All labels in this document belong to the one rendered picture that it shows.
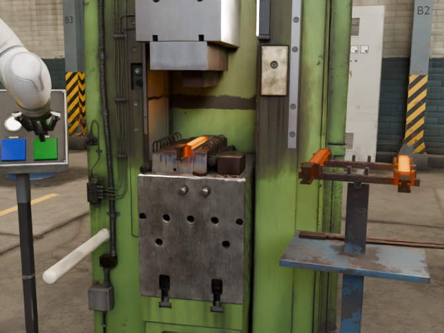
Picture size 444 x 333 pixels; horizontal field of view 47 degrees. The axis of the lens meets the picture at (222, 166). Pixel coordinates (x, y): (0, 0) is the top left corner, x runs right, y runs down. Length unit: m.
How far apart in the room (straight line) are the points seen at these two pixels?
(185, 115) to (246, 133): 0.28
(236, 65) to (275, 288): 0.93
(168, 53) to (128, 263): 0.86
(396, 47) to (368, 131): 1.29
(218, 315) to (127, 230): 0.50
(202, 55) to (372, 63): 5.29
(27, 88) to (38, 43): 8.15
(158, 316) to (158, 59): 0.91
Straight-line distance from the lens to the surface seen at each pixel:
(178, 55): 1.79
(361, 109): 6.96
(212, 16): 1.77
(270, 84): 1.85
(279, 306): 2.07
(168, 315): 1.94
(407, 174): 1.34
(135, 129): 2.00
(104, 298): 2.17
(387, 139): 7.62
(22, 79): 1.32
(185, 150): 1.78
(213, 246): 1.80
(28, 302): 2.10
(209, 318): 1.91
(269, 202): 1.93
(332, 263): 1.48
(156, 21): 1.81
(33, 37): 9.55
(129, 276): 2.16
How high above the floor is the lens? 1.26
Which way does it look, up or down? 10 degrees down
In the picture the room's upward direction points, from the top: straight up
